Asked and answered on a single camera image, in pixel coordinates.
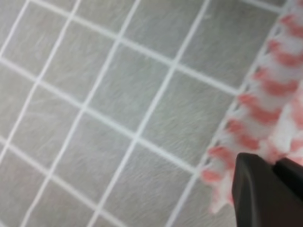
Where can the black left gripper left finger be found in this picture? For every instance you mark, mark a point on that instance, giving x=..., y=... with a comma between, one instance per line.
x=253, y=198

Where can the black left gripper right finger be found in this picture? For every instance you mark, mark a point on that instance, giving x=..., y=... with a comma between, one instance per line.
x=287, y=185

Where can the pink white wavy towel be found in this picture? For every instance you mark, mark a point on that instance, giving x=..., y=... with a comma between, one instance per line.
x=267, y=119

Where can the grey grid tablecloth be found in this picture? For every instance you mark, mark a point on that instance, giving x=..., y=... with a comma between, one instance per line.
x=107, y=107

